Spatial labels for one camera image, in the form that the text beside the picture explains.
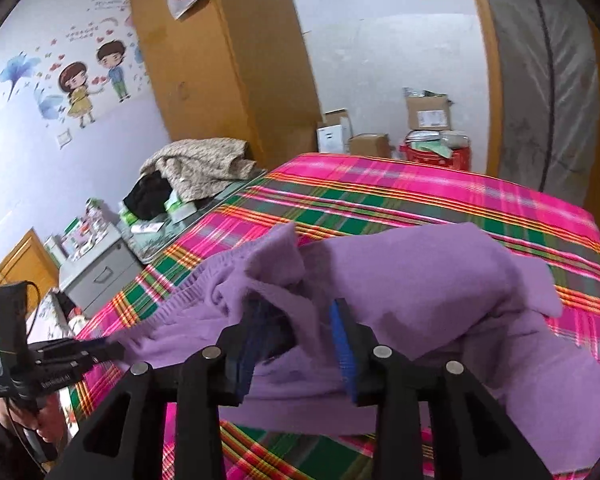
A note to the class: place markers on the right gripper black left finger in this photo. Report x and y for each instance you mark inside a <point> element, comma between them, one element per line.
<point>123,438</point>

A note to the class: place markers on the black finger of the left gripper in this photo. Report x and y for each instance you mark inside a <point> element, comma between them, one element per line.
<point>101,350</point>

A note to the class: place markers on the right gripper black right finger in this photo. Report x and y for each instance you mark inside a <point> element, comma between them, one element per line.
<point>472,437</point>

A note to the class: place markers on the purple fleece garment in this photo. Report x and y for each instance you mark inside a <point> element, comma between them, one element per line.
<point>433,293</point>

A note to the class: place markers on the grey bedside drawer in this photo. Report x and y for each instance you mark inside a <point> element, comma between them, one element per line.
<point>94,279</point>

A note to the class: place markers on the wooden headboard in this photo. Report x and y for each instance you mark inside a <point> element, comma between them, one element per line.
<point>29,261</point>

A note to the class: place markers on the black cloth pile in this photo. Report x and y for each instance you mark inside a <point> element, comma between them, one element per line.
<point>148,195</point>

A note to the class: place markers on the green white boxes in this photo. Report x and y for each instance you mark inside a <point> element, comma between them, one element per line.
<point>176,211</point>

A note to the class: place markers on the beige floral cloth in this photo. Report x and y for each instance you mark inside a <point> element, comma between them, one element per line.
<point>201,168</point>

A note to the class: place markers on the pink plaid bed sheet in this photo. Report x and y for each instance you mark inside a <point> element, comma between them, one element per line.
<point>332,195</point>

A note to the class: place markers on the white open cardboard box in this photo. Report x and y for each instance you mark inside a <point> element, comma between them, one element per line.
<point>334,132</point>

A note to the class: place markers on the small brown cardboard box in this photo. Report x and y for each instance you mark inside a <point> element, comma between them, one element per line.
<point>370,144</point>

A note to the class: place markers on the wooden wardrobe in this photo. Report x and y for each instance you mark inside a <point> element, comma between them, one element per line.
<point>232,69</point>

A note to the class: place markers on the labelled brown cardboard box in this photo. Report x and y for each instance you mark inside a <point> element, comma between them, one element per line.
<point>427,110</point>

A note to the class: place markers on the plastic door curtain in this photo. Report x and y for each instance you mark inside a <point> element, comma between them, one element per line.
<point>550,95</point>

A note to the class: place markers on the black camera box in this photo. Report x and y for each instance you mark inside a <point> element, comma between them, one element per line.
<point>13,332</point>

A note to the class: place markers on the cartoon couple wall sticker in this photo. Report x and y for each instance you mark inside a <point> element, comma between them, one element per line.
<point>80,89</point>

